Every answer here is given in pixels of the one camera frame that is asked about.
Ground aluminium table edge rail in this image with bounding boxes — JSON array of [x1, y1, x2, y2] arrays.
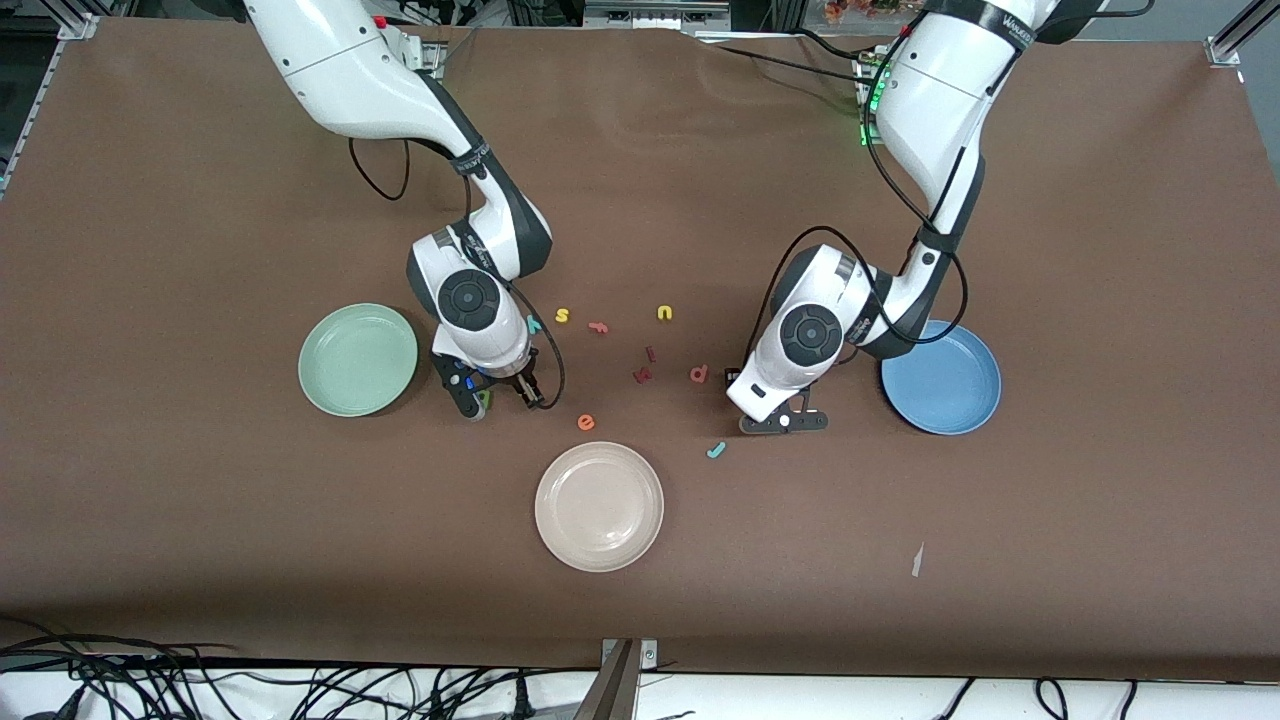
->
[[0, 40, 67, 201]]

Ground aluminium profile bracket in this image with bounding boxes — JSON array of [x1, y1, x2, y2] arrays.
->
[[575, 638, 658, 720]]

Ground orange flowers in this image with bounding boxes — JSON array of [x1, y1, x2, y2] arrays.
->
[[825, 0, 901, 26]]

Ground grey device box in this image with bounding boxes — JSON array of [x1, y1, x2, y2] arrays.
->
[[585, 0, 731, 31]]

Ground beige plate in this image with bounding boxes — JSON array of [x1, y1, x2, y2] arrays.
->
[[534, 441, 665, 573]]

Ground brown table cover sheet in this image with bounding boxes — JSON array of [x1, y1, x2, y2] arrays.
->
[[0, 18, 1280, 681]]

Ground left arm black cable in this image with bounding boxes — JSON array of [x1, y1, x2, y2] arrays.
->
[[743, 25, 971, 381]]

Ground green plate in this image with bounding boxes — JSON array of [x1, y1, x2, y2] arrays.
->
[[298, 303, 419, 418]]

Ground blue plate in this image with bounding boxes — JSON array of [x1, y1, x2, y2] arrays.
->
[[880, 320, 1002, 436]]

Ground black cable on table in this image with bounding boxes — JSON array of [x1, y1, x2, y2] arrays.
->
[[690, 28, 881, 89]]

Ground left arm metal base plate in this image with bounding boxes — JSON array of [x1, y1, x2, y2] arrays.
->
[[855, 45, 886, 148]]

